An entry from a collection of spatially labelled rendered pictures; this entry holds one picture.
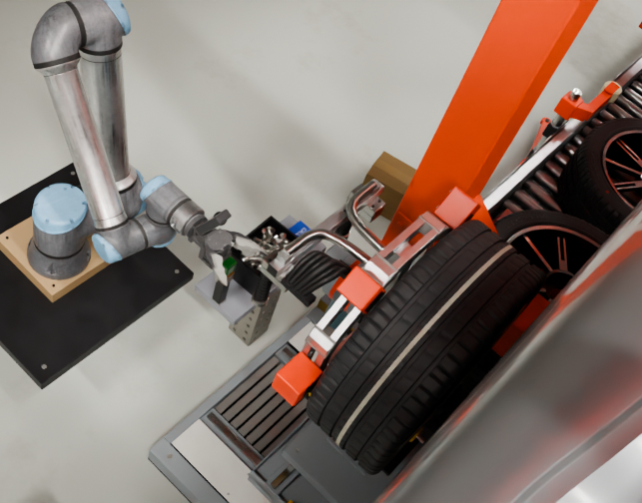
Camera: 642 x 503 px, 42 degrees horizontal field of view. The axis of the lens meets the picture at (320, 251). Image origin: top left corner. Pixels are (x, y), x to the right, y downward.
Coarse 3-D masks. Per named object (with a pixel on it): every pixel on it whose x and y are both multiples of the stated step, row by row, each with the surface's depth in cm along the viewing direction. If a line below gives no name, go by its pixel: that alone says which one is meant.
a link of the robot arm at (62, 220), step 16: (48, 192) 238; (64, 192) 239; (80, 192) 240; (48, 208) 235; (64, 208) 236; (80, 208) 237; (48, 224) 233; (64, 224) 234; (80, 224) 238; (48, 240) 239; (64, 240) 239; (80, 240) 245
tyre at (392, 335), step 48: (480, 240) 192; (432, 288) 180; (480, 288) 181; (528, 288) 186; (384, 336) 178; (432, 336) 177; (480, 336) 176; (336, 384) 185; (384, 384) 179; (432, 384) 175; (336, 432) 194; (384, 432) 182
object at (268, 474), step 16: (272, 464) 256; (288, 464) 255; (256, 480) 252; (272, 480) 251; (288, 480) 252; (304, 480) 255; (272, 496) 251; (288, 496) 251; (304, 496) 252; (320, 496) 253
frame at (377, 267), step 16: (416, 224) 195; (432, 224) 196; (400, 240) 191; (432, 240) 197; (384, 256) 188; (400, 256) 189; (416, 256) 194; (368, 272) 186; (384, 272) 185; (336, 304) 188; (320, 320) 189; (352, 320) 187; (320, 336) 189; (336, 336) 188; (304, 352) 196; (320, 352) 191; (336, 352) 229
